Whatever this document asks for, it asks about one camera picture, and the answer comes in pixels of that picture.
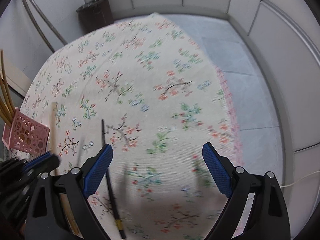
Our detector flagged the black chopstick gold band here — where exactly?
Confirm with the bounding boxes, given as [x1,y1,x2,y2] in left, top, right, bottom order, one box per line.
[100,119,127,240]

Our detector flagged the white cable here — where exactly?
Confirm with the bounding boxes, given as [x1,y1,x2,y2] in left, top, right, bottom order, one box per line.
[280,170,320,189]

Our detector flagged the brown trash bin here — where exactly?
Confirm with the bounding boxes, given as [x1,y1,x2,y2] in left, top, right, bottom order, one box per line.
[76,0,114,34]

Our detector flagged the chopsticks standing in basket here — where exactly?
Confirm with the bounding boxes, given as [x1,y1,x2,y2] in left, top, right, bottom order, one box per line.
[0,49,16,127]

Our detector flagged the pink perforated plastic basket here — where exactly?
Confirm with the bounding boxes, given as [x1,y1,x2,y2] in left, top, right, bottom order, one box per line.
[2,107,50,155]

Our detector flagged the metal mop poles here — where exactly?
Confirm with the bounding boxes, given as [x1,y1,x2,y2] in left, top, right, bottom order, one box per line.
[18,0,68,53]

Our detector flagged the floral tablecloth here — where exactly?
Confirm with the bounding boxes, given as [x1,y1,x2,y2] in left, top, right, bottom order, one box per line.
[21,14,241,239]

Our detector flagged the loose bamboo chopstick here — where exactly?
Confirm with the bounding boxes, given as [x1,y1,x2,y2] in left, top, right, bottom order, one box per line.
[50,102,81,236]

